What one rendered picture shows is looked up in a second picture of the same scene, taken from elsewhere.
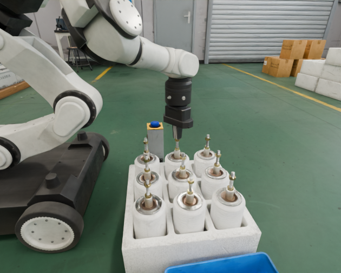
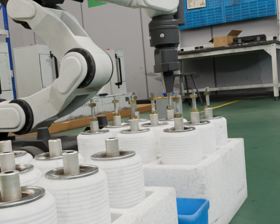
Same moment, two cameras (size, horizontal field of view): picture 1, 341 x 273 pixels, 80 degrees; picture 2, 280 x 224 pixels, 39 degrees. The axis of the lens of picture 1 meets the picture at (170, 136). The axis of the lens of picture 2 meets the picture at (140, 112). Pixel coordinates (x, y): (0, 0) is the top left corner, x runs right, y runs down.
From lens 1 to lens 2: 0.78 m
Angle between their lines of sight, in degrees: 40
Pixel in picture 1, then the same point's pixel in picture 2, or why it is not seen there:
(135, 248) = not seen: hidden behind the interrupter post
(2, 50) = (34, 18)
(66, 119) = (66, 74)
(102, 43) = not seen: outside the picture
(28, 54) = (49, 18)
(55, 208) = (33, 149)
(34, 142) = (44, 106)
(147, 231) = (84, 154)
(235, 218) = (175, 149)
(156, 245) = not seen: hidden behind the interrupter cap
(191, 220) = (125, 145)
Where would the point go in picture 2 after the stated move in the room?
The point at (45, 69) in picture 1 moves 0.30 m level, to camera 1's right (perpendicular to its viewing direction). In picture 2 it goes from (60, 30) to (127, 16)
